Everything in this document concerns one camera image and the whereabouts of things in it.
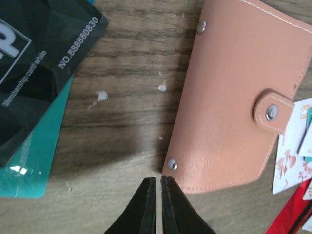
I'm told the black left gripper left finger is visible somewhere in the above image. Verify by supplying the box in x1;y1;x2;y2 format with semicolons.
105;177;156;234

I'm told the black membership card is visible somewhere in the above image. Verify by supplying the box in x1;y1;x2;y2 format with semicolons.
0;0;108;167

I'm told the pink leather card holder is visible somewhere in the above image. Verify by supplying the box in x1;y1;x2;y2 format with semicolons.
162;0;312;194

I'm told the red card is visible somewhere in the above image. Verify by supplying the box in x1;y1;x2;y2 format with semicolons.
265;179;312;234

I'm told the teal card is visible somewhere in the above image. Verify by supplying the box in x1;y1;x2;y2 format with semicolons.
0;78;73;198

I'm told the white floral VIP card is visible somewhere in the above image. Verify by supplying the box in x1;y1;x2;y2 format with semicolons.
272;98;312;195

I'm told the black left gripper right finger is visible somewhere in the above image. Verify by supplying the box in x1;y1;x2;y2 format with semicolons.
161;175;216;234

